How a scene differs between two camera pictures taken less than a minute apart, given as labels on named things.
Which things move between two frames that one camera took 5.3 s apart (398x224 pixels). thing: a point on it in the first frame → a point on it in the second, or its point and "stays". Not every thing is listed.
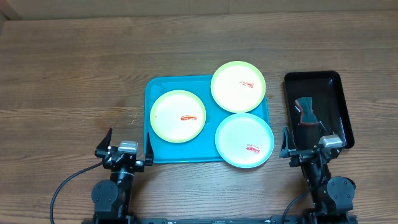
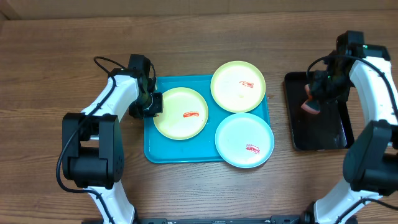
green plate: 238,86 stays
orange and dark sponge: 305,105 → 311,105
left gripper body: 139,166 → 148,106
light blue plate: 244,140 stays
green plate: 178,116 stays
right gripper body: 302,158 → 333,86
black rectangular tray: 329,106 stays
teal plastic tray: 202,148 stays
